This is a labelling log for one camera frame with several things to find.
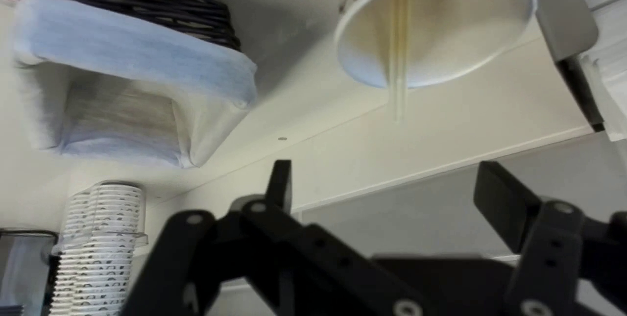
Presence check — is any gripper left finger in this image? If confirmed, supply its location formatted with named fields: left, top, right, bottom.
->
left=120, top=160, right=428, bottom=316

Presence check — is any dark metal container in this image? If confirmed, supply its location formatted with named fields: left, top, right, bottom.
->
left=0, top=229, right=58, bottom=316

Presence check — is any wicker basket with white liner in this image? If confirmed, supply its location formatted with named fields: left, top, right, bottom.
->
left=10, top=0, right=259, bottom=170

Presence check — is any stack of paper cups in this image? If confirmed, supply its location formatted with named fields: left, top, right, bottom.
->
left=49, top=182, right=149, bottom=316

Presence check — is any stack of brown napkins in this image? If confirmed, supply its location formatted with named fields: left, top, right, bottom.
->
left=64, top=77, right=184, bottom=157

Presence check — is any grey and black appliance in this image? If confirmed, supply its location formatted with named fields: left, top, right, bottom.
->
left=517, top=0, right=606, bottom=133

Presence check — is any printed paper cup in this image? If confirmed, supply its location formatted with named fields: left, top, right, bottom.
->
left=334, top=0, right=538, bottom=89

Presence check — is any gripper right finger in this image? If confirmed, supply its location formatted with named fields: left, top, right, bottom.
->
left=473, top=161, right=627, bottom=316

